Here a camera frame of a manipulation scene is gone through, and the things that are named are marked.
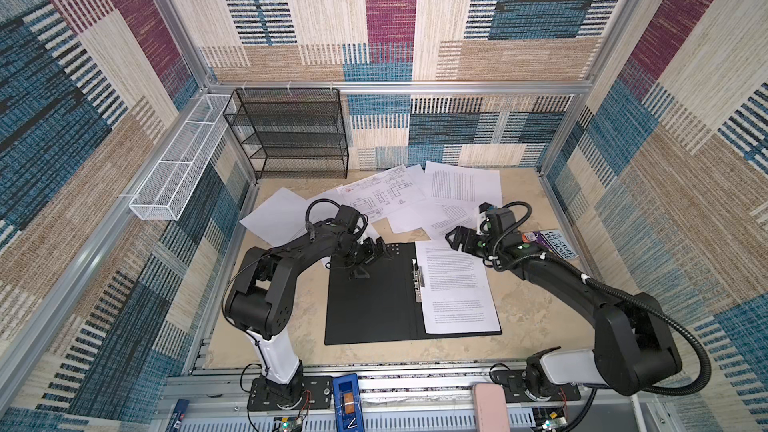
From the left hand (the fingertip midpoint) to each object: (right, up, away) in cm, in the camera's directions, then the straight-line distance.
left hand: (385, 262), depth 90 cm
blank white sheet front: (-18, +15, +1) cm, 23 cm away
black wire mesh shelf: (-34, +43, +21) cm, 59 cm away
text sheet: (+32, +24, +27) cm, 48 cm away
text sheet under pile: (+18, +12, +18) cm, 28 cm away
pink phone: (+24, -29, -21) cm, 43 cm away
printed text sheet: (+22, -11, +1) cm, 24 cm away
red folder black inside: (0, -13, -2) cm, 13 cm away
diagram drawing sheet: (0, +21, +25) cm, 32 cm away
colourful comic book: (+54, +5, +9) cm, 55 cm away
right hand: (+21, +5, -2) cm, 21 cm away
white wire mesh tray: (-51, +18, -21) cm, 58 cm away
